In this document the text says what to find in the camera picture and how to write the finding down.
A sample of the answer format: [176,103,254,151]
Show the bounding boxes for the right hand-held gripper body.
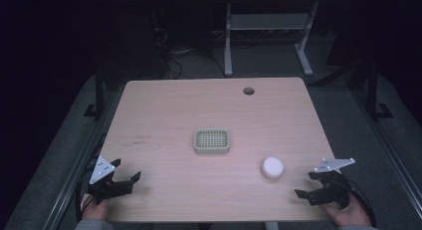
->
[308,157,356,208]

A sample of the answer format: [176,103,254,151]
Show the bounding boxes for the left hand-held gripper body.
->
[87,155,134,205]

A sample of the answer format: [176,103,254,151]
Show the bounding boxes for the white round soap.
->
[260,156,286,181]

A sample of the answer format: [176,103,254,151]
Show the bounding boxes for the white grid tray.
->
[193,127,231,155]

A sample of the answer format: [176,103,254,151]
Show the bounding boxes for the person's left hand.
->
[81,193,110,222]

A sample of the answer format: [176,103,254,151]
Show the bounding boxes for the person's right hand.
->
[321,192,372,228]

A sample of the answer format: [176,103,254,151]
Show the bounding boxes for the black metal stand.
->
[363,61,394,122]
[83,62,107,118]

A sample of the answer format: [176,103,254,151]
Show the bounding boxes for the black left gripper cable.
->
[74,133,107,222]

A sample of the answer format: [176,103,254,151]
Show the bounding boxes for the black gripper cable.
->
[74,133,107,222]
[343,177,378,228]

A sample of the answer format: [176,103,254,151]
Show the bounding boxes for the grey floor rail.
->
[42,90,124,230]
[351,89,422,211]

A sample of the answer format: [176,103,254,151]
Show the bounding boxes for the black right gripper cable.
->
[343,177,378,228]

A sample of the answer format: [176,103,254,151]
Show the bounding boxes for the black floor cables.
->
[150,25,227,80]

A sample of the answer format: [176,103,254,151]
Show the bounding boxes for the white metal desk frame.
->
[223,0,320,79]

